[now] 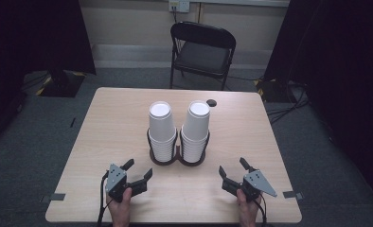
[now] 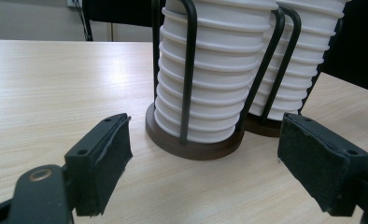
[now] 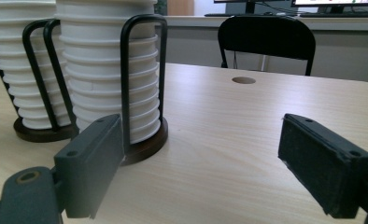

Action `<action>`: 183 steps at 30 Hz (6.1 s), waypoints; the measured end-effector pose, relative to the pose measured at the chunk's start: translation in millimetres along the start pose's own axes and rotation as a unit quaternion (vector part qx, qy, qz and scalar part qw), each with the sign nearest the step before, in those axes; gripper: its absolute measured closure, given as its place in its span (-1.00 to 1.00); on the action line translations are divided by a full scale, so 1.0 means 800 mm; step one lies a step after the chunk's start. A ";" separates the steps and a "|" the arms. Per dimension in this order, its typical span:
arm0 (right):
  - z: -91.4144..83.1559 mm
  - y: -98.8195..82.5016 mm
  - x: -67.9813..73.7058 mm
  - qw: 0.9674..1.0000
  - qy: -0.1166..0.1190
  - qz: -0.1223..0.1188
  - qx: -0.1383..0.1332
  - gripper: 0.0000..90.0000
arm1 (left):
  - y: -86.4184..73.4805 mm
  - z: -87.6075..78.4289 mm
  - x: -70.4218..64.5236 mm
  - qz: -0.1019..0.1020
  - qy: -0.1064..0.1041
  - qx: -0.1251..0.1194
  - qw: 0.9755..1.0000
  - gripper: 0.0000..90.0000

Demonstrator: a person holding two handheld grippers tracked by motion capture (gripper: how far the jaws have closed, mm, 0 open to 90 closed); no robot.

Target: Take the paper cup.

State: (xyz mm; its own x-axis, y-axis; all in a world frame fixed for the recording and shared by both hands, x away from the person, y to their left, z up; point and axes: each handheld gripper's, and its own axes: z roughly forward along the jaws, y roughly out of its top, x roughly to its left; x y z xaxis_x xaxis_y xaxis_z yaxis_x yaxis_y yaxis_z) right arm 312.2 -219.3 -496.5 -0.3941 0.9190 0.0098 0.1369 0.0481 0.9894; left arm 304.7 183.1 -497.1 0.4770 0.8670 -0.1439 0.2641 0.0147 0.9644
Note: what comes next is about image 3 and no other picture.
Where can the computer monitor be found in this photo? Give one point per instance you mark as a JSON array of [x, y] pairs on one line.
[[337, 2], [250, 3]]

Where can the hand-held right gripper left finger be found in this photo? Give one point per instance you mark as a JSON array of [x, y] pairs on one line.
[[88, 161]]

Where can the black folding chair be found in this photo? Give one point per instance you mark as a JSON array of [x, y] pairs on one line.
[[266, 35]]

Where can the white background desk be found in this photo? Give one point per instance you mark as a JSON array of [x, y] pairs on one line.
[[191, 21]]

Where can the black keyboard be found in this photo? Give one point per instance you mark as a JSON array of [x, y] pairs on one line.
[[341, 14]]

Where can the brown wooden panel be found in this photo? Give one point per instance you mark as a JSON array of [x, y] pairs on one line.
[[180, 7]]

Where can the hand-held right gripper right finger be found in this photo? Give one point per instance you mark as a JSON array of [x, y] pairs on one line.
[[322, 168]]

